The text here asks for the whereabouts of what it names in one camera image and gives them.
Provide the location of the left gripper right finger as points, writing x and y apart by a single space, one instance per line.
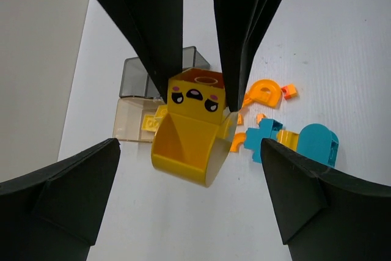
323 213

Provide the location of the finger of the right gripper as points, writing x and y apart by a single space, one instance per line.
154 28
241 26

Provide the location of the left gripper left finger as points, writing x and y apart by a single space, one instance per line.
55 213

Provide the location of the orange arch lego piece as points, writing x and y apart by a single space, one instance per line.
265 92

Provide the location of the yellow face lego piece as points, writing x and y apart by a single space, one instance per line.
195 136

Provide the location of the translucent yellow lego brick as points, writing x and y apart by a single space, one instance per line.
152 122

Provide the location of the teal rounded lego brick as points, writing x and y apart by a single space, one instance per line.
318 143

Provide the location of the grey transparent container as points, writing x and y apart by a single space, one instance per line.
137 83

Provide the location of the small yellow square lego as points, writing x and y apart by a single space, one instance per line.
288 139

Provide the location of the small orange lego stud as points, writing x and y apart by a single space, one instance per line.
289 91

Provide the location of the orange transparent container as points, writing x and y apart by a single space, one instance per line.
129 117

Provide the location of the orange curved lego piece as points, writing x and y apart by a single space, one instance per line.
238 141

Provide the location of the small orange lego brick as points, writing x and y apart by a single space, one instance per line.
260 117

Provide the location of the orange long lego brick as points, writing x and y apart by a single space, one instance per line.
241 115

